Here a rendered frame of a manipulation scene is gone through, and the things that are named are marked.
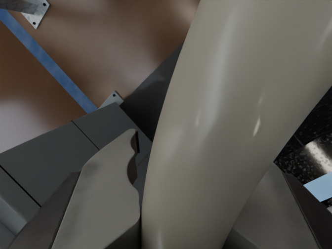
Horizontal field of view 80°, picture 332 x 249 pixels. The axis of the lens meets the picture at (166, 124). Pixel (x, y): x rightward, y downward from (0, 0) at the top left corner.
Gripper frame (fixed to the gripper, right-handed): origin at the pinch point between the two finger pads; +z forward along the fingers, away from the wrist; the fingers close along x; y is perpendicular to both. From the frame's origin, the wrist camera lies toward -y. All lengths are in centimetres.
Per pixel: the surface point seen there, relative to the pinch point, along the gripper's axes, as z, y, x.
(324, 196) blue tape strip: 17.2, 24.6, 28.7
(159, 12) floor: 114, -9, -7
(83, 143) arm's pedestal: 66, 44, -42
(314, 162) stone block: 22.3, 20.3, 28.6
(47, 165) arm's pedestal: 46, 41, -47
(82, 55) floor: 123, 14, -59
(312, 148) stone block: 24.3, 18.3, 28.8
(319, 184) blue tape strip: 19.0, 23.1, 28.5
